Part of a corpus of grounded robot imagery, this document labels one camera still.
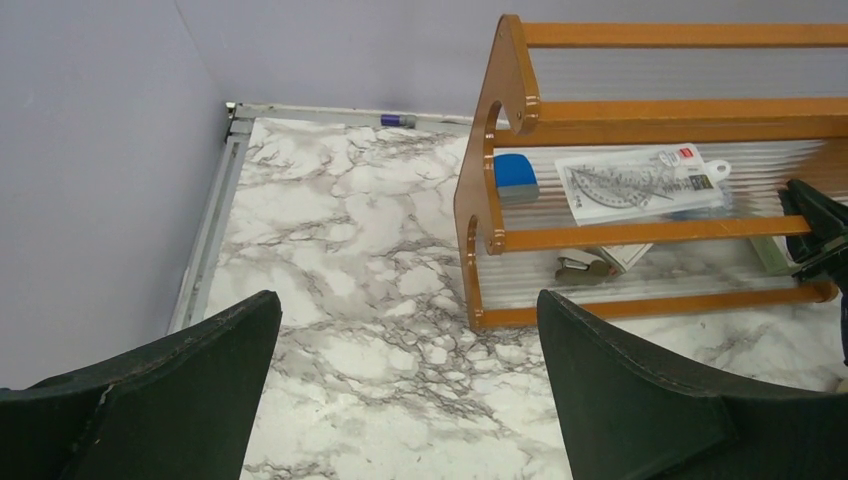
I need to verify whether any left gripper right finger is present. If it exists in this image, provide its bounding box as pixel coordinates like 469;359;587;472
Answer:
536;290;847;479

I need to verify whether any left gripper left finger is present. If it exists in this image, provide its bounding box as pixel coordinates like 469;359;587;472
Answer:
1;291;282;479

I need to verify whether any white staples box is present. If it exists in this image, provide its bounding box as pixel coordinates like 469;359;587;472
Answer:
598;243;653;276

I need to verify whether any green white small box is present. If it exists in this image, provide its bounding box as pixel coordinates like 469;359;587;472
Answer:
749;236;798;275

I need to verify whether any packaged protractor set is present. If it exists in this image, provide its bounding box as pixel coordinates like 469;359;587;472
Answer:
554;143;732;226

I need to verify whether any orange wooden shelf rack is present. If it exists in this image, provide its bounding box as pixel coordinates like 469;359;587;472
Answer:
454;14;847;330

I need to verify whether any blue grey eraser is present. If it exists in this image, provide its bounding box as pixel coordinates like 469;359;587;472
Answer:
493;153;540;205

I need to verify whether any purple marker pen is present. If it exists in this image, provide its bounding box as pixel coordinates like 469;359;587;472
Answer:
380;114;417;129

